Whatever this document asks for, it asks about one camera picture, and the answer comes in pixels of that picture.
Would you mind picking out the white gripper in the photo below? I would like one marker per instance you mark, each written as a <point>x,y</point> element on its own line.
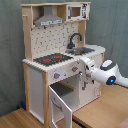
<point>87,66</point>

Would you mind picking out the white microwave door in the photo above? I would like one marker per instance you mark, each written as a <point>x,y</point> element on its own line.
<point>77,11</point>

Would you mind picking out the white oven door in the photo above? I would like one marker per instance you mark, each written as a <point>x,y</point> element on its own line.
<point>55,100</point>

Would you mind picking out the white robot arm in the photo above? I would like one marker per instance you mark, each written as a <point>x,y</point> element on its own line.
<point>108,73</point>

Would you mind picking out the wooden toy kitchen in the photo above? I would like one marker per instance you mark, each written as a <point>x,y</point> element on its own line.
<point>54,38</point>

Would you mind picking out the right stove knob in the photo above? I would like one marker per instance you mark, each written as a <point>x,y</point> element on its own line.
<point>74,69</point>

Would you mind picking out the stove knob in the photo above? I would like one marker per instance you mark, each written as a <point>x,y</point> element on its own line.
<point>56,75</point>
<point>74,69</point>

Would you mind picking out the grey toy sink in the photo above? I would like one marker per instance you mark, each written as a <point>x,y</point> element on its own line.
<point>79,51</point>

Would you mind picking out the white fridge door dispenser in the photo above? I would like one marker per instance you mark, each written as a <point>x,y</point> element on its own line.
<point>89,91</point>

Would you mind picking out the left stove knob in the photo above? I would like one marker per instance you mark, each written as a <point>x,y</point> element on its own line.
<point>56,75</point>

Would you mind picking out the black stovetop red burners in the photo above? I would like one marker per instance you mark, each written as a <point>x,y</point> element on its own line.
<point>52,59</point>

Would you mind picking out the grey range hood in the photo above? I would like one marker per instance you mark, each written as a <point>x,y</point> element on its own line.
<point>48,18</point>

